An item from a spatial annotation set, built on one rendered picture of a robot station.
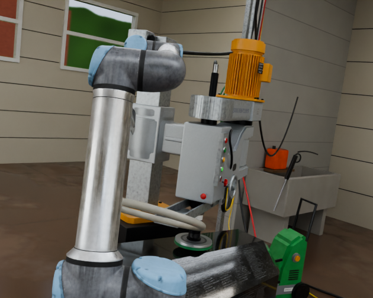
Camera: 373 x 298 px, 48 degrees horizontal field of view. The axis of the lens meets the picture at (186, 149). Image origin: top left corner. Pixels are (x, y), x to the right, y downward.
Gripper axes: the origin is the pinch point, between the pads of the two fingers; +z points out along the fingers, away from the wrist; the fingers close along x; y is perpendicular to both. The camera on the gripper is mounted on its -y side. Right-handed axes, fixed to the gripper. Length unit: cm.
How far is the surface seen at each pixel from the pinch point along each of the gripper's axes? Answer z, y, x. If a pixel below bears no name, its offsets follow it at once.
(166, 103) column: -60, -118, 27
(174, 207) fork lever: 20, -39, 40
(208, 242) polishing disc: 32, -58, 67
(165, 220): 29.6, -19.1, 33.8
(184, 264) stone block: 47, -50, 55
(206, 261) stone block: 43, -57, 68
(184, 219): 30, 21, 34
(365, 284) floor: 25, -216, 279
